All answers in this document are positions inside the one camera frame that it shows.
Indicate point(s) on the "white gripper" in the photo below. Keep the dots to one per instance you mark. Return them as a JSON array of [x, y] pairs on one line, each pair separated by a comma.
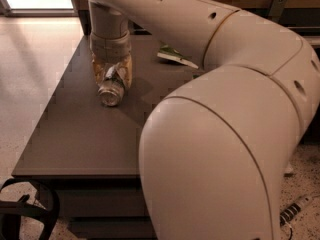
[[110, 47]]

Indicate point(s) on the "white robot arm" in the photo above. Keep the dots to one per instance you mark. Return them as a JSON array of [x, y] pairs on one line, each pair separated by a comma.
[[213, 152]]

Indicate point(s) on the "green chip bag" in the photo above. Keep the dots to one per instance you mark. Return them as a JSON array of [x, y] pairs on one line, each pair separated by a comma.
[[169, 53]]

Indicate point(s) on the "grey table with drawers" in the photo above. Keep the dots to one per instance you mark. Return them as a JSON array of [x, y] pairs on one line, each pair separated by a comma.
[[89, 154]]

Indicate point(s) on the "right metal bracket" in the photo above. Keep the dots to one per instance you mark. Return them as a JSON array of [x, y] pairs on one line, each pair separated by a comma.
[[276, 8]]

